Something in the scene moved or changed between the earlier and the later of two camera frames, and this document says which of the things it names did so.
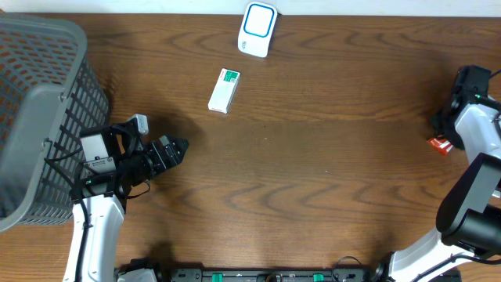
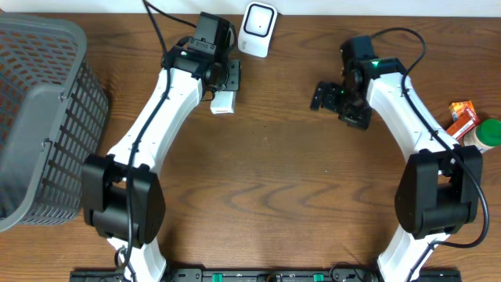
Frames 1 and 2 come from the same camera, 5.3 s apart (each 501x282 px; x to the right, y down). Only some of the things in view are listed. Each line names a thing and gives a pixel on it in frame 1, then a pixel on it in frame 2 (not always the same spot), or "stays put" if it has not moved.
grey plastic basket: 50,95 stays put
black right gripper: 438,123 to 359,120
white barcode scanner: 257,29 stays put
